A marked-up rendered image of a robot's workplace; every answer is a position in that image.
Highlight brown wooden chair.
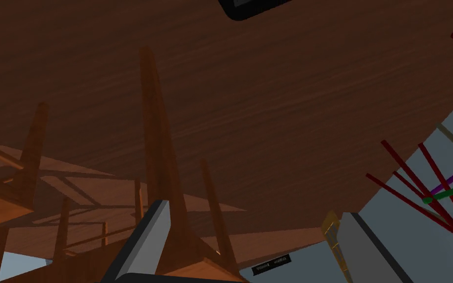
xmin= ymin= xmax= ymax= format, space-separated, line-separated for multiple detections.
xmin=138 ymin=46 xmax=251 ymax=283
xmin=0 ymin=178 xmax=148 ymax=283
xmin=0 ymin=101 xmax=50 ymax=233

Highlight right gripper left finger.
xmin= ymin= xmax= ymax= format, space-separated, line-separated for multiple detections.
xmin=100 ymin=199 xmax=171 ymax=283

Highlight yellow slatted object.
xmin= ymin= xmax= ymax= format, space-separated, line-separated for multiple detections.
xmin=320 ymin=210 xmax=354 ymax=283

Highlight red frame with coloured bars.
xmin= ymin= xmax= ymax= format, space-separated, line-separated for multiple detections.
xmin=365 ymin=123 xmax=453 ymax=258

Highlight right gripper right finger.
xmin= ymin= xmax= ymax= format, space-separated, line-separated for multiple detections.
xmin=336 ymin=212 xmax=414 ymax=283

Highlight black wall vent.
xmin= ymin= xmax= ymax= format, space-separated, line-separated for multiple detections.
xmin=252 ymin=254 xmax=292 ymax=277

